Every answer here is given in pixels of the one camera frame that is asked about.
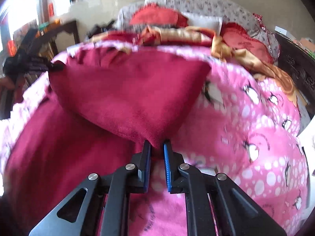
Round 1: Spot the red paper wall sign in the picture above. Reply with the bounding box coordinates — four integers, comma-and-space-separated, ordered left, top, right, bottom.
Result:
47, 3, 55, 18

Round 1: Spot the pink penguin print blanket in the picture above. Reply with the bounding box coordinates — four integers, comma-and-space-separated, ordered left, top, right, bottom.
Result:
1, 41, 308, 235

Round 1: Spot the red heart pillow left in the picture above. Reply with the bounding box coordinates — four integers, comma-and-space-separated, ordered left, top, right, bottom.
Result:
129, 3, 188, 28

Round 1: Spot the red heart pillow right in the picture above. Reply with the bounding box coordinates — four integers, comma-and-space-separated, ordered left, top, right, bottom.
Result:
220, 22, 274, 63

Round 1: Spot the red heart pillow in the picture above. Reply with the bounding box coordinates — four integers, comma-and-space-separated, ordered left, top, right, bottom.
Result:
129, 3, 188, 28
220, 22, 274, 63

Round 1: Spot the dark red fleece sweater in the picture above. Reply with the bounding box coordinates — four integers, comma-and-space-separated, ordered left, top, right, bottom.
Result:
4, 47, 210, 233

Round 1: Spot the white small pillow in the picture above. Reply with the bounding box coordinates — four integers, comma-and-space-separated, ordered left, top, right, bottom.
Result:
181, 12, 223, 35

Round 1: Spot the floral quilt pile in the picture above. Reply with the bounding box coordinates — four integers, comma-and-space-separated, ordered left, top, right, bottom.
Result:
117, 0, 280, 62

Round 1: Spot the red yellow patterned blanket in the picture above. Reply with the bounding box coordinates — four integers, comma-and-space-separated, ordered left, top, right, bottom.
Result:
88, 25, 298, 106

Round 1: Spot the dark wooden console table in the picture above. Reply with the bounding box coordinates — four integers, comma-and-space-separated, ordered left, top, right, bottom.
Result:
23, 20, 80, 59

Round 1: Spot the red box on table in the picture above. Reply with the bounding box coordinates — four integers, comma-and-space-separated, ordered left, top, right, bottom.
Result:
7, 40, 17, 56

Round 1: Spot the dark carved wooden headboard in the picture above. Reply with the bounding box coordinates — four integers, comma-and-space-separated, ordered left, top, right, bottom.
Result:
275, 32, 314, 117

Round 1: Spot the black folded tripod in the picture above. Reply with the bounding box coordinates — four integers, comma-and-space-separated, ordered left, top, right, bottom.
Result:
86, 19, 116, 39

